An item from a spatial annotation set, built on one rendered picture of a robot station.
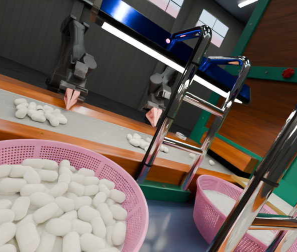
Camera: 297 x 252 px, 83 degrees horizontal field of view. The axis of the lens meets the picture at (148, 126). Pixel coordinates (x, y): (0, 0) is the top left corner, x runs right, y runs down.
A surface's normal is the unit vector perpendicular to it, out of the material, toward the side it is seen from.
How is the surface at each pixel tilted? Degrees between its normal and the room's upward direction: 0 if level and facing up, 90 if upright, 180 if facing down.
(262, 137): 90
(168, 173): 90
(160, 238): 0
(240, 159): 90
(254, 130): 90
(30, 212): 0
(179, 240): 0
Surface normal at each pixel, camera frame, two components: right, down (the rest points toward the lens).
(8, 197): 0.40, -0.90
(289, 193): -0.84, -0.29
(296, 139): -0.26, 0.09
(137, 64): 0.27, 0.31
